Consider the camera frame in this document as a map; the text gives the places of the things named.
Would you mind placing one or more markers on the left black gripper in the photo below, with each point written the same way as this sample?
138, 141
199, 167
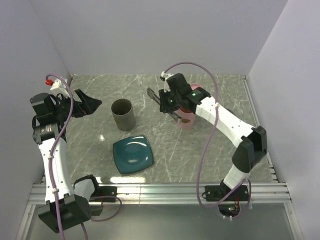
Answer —
88, 105

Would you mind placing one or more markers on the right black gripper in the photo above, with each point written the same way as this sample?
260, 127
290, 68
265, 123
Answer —
164, 107

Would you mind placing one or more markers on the metal food tongs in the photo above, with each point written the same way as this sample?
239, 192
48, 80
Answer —
165, 102

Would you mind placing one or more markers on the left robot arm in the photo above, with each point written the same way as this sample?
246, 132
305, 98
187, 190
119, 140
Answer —
66, 203

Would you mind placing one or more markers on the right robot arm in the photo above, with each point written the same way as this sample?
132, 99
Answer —
250, 142

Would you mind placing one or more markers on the pink canister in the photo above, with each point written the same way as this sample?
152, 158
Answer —
187, 118

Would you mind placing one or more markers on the pink lid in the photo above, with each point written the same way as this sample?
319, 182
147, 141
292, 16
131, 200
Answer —
195, 86

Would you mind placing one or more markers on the grey steel canister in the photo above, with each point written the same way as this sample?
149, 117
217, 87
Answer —
123, 114

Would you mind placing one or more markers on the teal square plate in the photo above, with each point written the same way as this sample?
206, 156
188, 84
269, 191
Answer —
132, 155

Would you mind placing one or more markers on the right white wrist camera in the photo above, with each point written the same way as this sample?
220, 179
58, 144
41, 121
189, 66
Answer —
164, 76

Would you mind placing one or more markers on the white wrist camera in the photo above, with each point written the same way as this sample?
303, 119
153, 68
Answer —
164, 76
57, 87

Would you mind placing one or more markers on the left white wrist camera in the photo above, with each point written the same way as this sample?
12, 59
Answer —
57, 87

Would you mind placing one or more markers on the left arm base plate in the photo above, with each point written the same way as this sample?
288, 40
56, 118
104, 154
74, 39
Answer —
104, 194

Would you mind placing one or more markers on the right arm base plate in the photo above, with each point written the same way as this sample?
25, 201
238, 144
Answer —
213, 193

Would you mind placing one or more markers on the aluminium rail frame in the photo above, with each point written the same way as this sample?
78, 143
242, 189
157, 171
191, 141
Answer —
160, 203

